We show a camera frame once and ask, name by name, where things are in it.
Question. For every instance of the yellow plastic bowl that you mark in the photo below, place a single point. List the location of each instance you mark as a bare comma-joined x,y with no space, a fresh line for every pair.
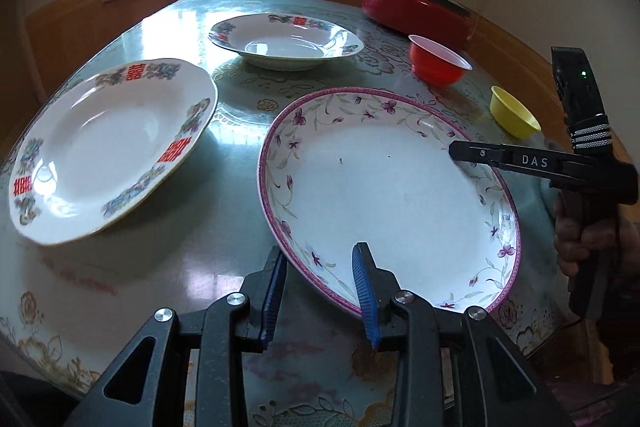
512,115

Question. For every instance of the white plate red characters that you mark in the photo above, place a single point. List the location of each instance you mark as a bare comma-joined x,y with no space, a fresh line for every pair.
99,149

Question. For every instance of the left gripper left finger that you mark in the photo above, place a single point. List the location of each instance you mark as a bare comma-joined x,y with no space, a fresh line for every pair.
263,291

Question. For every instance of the white plate on table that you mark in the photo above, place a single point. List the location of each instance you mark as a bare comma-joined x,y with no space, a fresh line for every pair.
284,42

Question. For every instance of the red plastic bowl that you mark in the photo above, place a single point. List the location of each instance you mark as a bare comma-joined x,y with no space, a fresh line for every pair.
434,63

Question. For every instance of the right hand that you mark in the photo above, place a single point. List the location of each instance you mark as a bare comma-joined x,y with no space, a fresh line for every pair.
574,243

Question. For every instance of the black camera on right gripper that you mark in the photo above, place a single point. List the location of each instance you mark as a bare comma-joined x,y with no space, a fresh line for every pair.
585,118

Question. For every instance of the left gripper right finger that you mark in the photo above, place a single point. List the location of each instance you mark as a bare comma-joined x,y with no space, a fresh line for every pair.
376,289

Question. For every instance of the red electric pot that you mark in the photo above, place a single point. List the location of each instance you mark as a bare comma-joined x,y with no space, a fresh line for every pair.
444,21

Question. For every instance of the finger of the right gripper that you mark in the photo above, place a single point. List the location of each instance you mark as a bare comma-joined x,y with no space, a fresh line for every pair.
514,157

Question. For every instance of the large purple floral plate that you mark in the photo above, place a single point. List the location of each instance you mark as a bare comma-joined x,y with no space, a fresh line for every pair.
348,165

